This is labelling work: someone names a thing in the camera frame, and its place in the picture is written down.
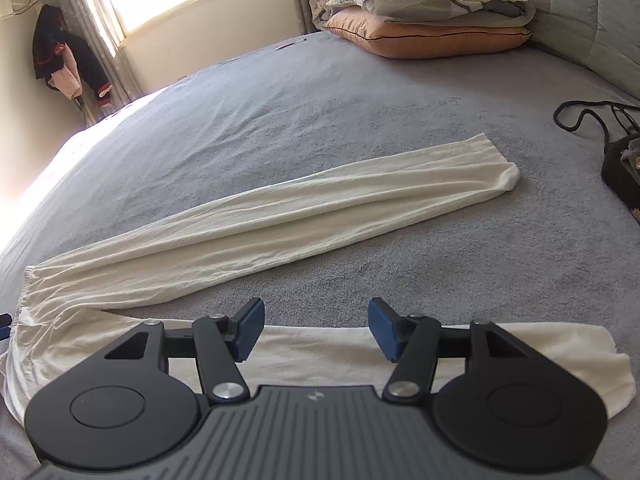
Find grey padded headboard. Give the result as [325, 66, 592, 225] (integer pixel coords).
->
[450, 0, 640, 101]

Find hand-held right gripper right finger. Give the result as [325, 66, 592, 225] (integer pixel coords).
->
[368, 298, 528, 406]

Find black bag with strap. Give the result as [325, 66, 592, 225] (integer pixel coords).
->
[553, 100, 640, 206]

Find coat stand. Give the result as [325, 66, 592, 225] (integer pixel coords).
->
[75, 95, 98, 123]

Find hanging clothes on rack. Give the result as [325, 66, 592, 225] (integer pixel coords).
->
[32, 4, 115, 107]

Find folded bedding pile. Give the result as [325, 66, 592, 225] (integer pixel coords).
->
[309, 0, 371, 31]

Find grey bed blanket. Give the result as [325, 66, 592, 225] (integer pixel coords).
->
[0, 30, 640, 480]

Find pink hanging garment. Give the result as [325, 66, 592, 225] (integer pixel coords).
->
[47, 55, 83, 101]

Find orange pillow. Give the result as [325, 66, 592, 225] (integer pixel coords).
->
[322, 7, 533, 59]

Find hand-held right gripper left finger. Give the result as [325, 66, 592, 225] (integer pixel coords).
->
[102, 297, 265, 406]

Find white pants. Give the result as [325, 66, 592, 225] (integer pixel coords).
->
[2, 132, 632, 433]

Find white wall unit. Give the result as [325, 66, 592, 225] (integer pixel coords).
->
[0, 0, 41, 21]

